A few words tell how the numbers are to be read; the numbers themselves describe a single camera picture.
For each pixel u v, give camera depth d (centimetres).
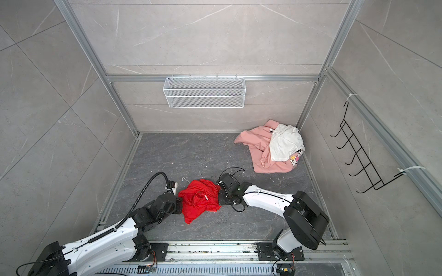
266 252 73
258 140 105
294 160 98
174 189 75
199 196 80
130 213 56
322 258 73
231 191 65
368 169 64
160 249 73
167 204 63
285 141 103
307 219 45
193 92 100
